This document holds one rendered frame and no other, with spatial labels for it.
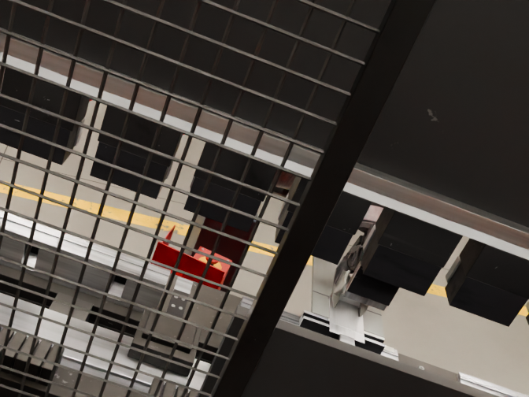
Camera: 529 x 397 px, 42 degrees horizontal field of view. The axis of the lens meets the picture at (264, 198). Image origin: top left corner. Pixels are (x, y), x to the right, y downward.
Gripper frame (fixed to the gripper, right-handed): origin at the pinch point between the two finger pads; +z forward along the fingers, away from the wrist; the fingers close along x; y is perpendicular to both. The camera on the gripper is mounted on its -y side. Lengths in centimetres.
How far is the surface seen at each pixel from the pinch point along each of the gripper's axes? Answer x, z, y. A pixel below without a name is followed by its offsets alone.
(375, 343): 6.9, 6.2, 6.0
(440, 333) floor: 101, -24, -183
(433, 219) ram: 3.3, -18.9, 30.7
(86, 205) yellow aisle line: -91, -25, -184
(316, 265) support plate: -7.7, -8.9, -11.5
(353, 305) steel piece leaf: 2.0, -1.3, -2.4
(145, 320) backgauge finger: -44, 18, 23
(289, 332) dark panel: -25, 13, 66
